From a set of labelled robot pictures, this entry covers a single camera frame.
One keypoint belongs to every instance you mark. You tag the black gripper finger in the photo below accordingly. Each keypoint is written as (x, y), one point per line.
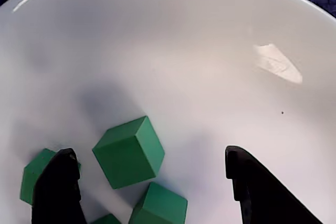
(57, 195)
(262, 203)

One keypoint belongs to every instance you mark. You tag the white round plate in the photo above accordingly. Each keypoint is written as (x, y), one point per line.
(183, 64)

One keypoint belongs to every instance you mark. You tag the green cube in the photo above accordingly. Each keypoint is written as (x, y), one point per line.
(29, 182)
(126, 161)
(106, 220)
(157, 208)

